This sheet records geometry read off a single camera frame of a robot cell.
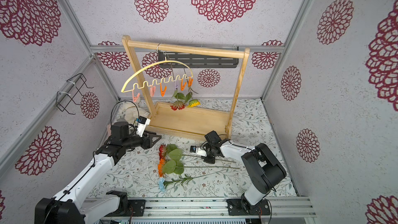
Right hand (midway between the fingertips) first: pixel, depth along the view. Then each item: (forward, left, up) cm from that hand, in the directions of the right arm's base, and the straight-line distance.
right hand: (202, 152), depth 92 cm
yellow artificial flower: (+24, +6, +17) cm, 30 cm away
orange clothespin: (+18, +21, +32) cm, 42 cm away
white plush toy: (+23, +48, +11) cm, 55 cm away
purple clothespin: (+25, +15, +30) cm, 41 cm away
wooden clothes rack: (+25, +16, -1) cm, 29 cm away
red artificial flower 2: (-3, +18, +5) cm, 18 cm away
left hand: (0, +23, +18) cm, 29 cm away
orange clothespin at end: (+32, +8, +27) cm, 43 cm away
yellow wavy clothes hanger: (+21, +19, +36) cm, 46 cm away
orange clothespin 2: (+27, +12, +28) cm, 41 cm away
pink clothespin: (+15, +24, +36) cm, 46 cm away
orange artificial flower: (-10, +17, +4) cm, 20 cm away
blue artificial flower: (-16, +10, +1) cm, 19 cm away
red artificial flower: (+25, +14, +20) cm, 35 cm away
